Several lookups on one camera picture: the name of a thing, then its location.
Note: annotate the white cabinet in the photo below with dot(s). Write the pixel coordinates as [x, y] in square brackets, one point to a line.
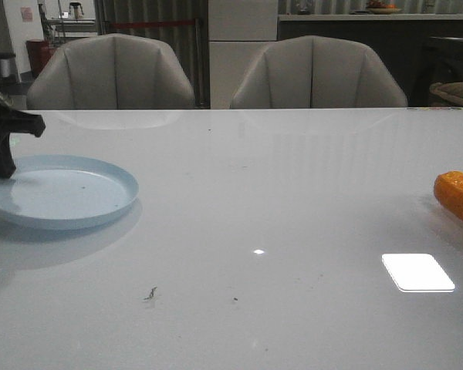
[236, 31]

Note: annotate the beige upholstered chair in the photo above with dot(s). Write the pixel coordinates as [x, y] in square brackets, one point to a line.
[315, 72]
[113, 71]

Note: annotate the red barrier belt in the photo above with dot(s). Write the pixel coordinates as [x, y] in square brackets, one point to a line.
[149, 25]

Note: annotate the pink wall notice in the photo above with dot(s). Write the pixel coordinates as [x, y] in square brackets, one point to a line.
[26, 13]

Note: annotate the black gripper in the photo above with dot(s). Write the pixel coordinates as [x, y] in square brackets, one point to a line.
[15, 122]

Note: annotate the light blue round plate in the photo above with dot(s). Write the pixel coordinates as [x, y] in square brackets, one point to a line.
[60, 192]

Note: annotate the orange corn cob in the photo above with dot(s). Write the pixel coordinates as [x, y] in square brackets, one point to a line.
[448, 190]

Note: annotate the dark counter with white top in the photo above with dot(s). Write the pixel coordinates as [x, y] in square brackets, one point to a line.
[405, 42]

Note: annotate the fruit bowl on counter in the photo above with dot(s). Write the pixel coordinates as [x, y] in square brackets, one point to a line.
[382, 7]

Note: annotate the beige cushion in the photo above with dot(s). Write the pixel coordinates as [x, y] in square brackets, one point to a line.
[451, 93]

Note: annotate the red trash bin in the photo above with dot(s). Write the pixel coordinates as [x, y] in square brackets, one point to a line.
[39, 52]

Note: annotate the left beige upholstered chair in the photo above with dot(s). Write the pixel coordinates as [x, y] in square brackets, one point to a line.
[113, 71]

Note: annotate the right beige upholstered chair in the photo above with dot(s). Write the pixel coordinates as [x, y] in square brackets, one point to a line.
[315, 72]

